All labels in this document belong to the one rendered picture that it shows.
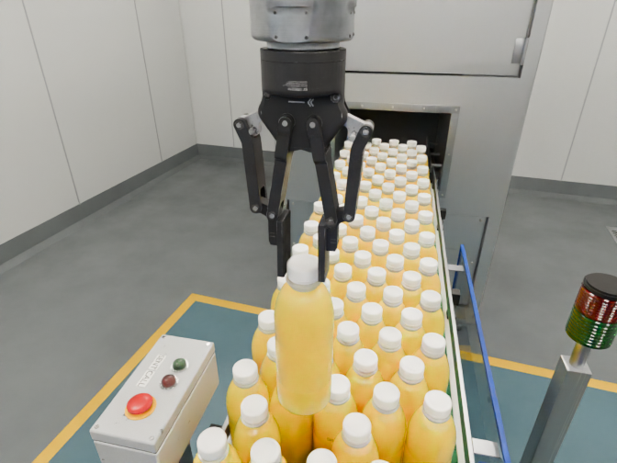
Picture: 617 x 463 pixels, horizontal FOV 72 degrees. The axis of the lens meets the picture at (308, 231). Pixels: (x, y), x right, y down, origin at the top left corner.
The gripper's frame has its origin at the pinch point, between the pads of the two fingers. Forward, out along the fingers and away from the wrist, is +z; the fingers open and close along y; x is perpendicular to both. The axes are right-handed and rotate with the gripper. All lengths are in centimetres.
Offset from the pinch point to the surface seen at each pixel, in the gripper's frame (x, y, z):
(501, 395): 116, 69, 138
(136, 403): -3.3, -24.0, 27.2
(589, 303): 17.9, 38.7, 14.8
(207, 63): 418, -203, 32
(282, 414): 3.4, -4.2, 32.4
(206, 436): -6.0, -12.0, 27.2
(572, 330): 18.7, 38.2, 20.6
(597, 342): 16.7, 41.0, 20.7
